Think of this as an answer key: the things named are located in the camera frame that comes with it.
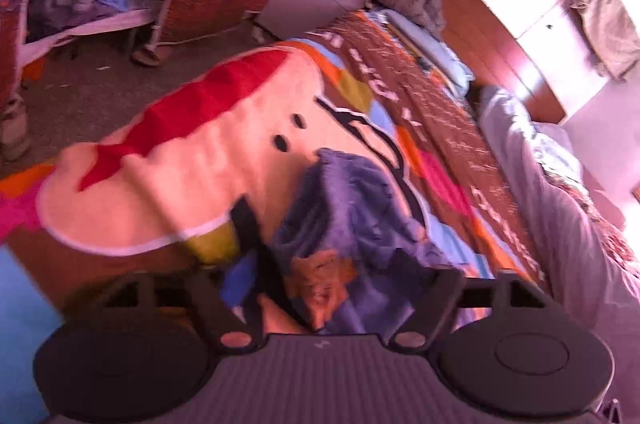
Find light blue pillow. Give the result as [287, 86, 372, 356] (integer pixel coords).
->
[384, 9, 475, 95]

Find colourful cartoon bed sheet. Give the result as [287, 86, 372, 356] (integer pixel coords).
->
[1, 12, 546, 423]

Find wooden headboard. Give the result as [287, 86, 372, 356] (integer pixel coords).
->
[442, 0, 565, 124]

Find grey lilac duvet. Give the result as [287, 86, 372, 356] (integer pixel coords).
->
[474, 84, 640, 345]

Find pink floral blanket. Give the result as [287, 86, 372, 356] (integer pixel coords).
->
[534, 134, 639, 278]

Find blue patterned pajama pants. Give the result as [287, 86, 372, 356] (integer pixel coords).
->
[269, 149, 476, 340]

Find beige cloth on wall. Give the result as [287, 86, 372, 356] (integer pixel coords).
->
[567, 0, 639, 82]

